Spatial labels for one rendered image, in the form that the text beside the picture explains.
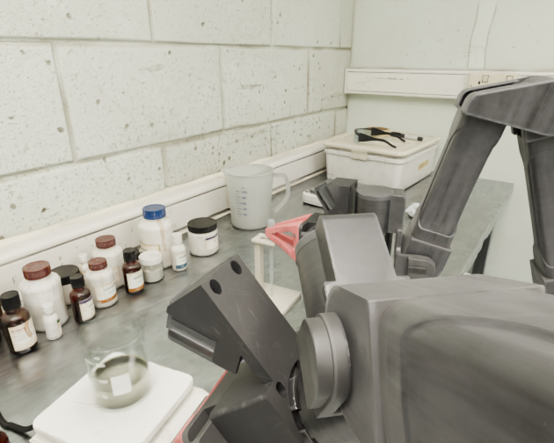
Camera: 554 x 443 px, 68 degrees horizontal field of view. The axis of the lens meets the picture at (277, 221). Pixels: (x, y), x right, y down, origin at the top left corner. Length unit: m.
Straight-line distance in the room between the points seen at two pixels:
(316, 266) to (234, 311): 0.06
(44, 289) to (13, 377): 0.13
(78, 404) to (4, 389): 0.22
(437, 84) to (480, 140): 1.09
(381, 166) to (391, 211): 0.79
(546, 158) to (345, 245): 0.40
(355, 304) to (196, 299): 0.11
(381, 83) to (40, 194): 1.28
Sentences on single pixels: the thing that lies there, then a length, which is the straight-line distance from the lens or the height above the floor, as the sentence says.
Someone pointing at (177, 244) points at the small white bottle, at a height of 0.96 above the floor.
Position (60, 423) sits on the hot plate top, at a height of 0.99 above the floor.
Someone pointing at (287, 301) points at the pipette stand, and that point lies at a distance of 0.76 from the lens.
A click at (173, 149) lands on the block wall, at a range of 1.07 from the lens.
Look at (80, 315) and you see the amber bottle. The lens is 0.78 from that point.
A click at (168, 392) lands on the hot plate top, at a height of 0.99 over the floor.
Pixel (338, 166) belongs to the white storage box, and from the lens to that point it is 1.47.
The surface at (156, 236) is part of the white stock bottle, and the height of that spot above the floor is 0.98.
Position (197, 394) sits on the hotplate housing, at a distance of 0.51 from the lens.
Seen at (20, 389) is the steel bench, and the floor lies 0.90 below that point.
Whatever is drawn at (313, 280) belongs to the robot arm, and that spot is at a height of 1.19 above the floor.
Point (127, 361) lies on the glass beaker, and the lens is 0.45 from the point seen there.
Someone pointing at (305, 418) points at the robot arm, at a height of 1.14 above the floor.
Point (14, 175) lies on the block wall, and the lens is 0.89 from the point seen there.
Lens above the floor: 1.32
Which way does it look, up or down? 22 degrees down
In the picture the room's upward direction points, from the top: straight up
